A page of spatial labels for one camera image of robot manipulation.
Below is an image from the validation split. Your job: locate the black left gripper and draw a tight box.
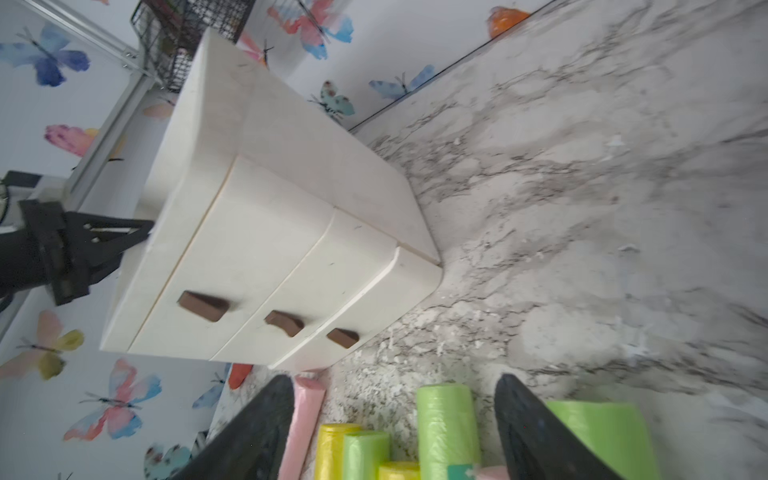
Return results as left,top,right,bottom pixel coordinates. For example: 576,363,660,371
17,200,155,305

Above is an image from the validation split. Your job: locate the white top drawer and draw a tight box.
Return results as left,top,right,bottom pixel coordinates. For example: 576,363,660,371
129,158,333,360

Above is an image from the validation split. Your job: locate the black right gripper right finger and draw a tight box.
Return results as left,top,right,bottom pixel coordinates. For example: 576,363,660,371
494,374,620,480

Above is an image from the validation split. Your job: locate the white drawer cabinet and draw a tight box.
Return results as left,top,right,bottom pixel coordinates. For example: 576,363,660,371
100,30,441,354

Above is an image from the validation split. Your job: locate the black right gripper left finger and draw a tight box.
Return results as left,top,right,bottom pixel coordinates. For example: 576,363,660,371
173,375,295,480

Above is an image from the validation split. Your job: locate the white drawer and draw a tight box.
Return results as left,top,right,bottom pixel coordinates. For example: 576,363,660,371
270,247,443,373
129,158,333,360
214,209,398,366

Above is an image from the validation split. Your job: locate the pink trash bag roll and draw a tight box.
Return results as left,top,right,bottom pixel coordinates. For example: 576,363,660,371
278,376,326,480
473,465,510,480

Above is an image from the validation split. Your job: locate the green trash bag roll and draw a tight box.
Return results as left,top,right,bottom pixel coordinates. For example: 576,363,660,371
546,401,661,479
417,383,481,479
342,430,391,480

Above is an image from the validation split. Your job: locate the white bottom drawer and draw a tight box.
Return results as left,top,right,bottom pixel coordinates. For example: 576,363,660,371
270,247,443,373

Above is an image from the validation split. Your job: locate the yellow trash bag roll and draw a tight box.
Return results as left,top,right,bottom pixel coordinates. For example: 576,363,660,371
314,423,363,480
377,461,421,480

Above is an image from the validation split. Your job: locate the red rubber glove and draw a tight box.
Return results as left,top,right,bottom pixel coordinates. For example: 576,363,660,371
227,363,253,390

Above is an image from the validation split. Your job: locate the black wire wall basket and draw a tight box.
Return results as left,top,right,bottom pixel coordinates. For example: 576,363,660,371
131,0,256,93

